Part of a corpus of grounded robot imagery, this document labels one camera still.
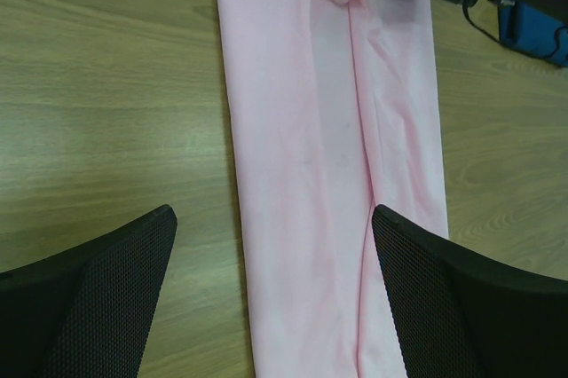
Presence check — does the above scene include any pink t shirt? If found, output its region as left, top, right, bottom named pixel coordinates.
left=217, top=0, right=448, bottom=377

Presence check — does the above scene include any folded navy blue t shirt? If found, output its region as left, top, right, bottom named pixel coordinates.
left=498, top=3, right=567, bottom=67

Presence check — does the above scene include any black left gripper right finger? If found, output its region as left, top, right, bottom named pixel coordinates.
left=372, top=205, right=567, bottom=377

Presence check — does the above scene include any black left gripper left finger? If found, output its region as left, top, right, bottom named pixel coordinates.
left=1, top=205, right=177, bottom=377

